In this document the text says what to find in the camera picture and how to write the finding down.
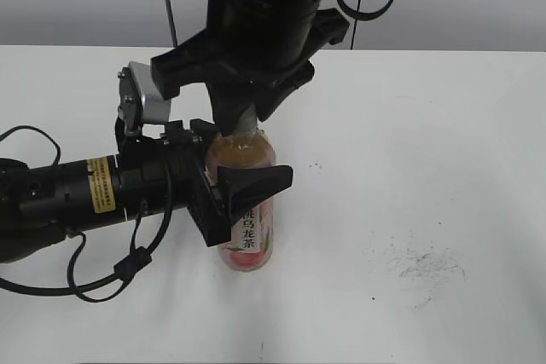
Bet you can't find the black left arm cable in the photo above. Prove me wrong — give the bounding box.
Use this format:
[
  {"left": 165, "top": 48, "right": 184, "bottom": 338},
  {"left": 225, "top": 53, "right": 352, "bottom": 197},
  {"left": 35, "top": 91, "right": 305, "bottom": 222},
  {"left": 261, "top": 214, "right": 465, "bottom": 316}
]
[{"left": 0, "top": 125, "right": 172, "bottom": 304}]

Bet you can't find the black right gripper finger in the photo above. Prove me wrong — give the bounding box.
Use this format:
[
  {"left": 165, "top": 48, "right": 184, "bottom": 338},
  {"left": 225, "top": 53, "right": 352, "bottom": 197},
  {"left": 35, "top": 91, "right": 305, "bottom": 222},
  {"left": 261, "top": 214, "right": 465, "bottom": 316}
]
[
  {"left": 254, "top": 63, "right": 315, "bottom": 122},
  {"left": 206, "top": 80, "right": 255, "bottom": 136}
]

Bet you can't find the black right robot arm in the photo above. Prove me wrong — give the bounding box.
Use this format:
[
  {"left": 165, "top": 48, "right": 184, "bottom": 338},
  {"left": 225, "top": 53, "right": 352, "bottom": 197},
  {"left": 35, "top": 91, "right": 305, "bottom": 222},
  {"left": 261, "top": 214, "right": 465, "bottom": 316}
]
[{"left": 151, "top": 0, "right": 349, "bottom": 136}]

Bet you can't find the grey bottle cap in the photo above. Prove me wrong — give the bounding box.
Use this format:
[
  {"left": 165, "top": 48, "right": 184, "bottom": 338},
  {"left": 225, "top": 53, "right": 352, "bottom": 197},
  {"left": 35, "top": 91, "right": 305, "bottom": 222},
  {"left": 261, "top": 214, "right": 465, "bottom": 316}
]
[{"left": 234, "top": 104, "right": 258, "bottom": 136}]

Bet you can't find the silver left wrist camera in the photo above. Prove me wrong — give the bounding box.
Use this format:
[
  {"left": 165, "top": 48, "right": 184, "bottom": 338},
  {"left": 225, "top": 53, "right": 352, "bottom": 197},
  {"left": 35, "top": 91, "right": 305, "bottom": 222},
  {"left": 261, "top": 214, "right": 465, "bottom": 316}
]
[{"left": 118, "top": 61, "right": 171, "bottom": 136}]

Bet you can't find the peach oolong tea bottle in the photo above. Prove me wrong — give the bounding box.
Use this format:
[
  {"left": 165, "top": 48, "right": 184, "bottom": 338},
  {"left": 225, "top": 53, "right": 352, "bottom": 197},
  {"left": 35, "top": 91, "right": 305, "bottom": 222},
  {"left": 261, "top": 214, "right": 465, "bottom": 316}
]
[{"left": 206, "top": 128, "right": 276, "bottom": 272}]

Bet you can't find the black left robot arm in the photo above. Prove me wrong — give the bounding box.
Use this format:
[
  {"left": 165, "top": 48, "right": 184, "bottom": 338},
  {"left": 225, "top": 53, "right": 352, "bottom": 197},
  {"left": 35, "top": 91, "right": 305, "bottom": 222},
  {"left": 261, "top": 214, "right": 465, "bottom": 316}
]
[{"left": 1, "top": 119, "right": 293, "bottom": 263}]

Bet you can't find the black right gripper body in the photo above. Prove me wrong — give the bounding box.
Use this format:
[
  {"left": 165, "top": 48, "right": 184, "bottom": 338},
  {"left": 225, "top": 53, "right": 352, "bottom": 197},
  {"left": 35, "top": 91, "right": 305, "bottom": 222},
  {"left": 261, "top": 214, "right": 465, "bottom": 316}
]
[{"left": 150, "top": 9, "right": 349, "bottom": 98}]

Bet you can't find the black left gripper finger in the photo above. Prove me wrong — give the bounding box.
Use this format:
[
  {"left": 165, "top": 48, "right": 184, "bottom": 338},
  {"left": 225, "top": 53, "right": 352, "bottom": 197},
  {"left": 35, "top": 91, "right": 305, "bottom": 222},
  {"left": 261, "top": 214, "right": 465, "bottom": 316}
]
[
  {"left": 189, "top": 118, "right": 219, "bottom": 155},
  {"left": 217, "top": 165, "right": 293, "bottom": 225}
]

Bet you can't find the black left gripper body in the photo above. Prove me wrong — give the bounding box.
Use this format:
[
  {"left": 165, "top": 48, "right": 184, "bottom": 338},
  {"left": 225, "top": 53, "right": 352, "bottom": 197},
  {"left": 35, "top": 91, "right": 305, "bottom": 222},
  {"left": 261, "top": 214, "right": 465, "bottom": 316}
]
[{"left": 161, "top": 121, "right": 231, "bottom": 247}]

